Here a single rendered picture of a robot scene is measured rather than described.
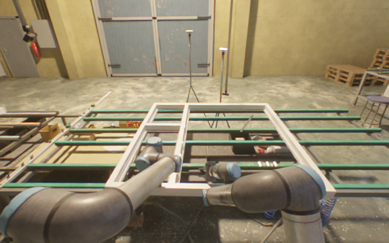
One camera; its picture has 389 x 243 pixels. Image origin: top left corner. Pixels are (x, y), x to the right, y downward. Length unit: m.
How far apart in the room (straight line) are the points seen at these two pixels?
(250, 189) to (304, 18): 7.89
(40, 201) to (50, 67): 9.04
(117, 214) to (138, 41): 7.39
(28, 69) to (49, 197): 9.57
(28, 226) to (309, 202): 0.71
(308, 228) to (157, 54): 7.27
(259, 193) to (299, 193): 0.12
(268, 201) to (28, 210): 0.59
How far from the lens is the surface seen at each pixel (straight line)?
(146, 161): 1.02
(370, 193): 1.83
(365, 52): 9.73
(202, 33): 7.44
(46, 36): 8.99
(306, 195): 0.69
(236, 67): 7.38
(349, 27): 9.15
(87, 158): 2.34
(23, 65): 10.12
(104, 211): 0.53
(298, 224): 0.72
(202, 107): 2.52
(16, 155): 2.87
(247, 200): 0.65
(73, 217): 0.53
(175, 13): 7.47
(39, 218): 0.57
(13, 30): 9.91
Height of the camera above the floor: 1.90
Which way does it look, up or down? 27 degrees down
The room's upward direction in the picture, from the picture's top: 1 degrees counter-clockwise
